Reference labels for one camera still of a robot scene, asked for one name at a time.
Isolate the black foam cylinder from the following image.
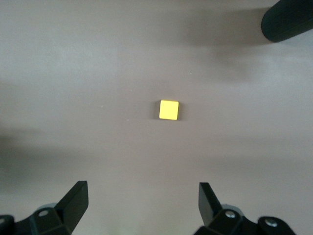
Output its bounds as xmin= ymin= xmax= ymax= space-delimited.
xmin=261 ymin=0 xmax=313 ymax=43

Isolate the yellow block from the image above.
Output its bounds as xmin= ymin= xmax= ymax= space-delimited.
xmin=158 ymin=99 xmax=179 ymax=121

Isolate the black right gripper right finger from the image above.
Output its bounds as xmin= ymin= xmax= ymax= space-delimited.
xmin=194 ymin=182 xmax=296 ymax=235

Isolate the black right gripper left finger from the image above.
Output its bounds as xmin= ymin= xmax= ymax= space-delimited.
xmin=0 ymin=181 xmax=89 ymax=235

